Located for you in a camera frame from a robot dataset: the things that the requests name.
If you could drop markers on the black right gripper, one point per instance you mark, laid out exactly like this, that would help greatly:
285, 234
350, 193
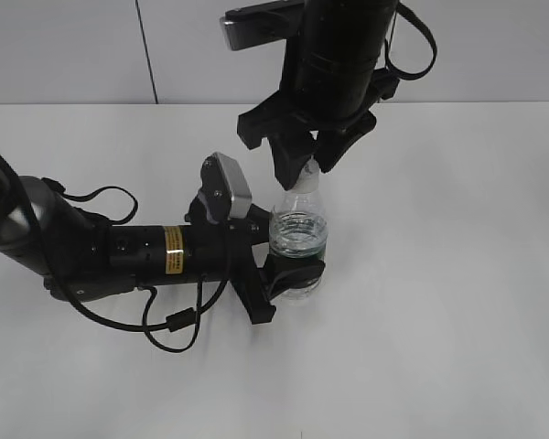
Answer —
329, 81

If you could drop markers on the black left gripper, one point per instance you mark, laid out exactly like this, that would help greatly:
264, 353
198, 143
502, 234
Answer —
224, 253

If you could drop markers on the white green bottle cap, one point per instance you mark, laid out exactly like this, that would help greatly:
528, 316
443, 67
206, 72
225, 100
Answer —
308, 178

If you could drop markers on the clear cestbon water bottle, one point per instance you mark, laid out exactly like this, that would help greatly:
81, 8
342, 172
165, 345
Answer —
298, 226

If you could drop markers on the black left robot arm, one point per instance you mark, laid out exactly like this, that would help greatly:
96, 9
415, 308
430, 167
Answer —
84, 256

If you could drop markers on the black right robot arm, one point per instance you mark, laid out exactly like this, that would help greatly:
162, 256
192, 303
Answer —
344, 14

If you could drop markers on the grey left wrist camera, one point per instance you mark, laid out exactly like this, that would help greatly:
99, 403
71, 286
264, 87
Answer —
224, 191

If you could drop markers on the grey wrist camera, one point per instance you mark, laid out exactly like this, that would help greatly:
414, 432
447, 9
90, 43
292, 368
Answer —
224, 191
257, 25

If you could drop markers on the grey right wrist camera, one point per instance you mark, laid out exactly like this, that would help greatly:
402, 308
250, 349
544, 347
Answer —
257, 25

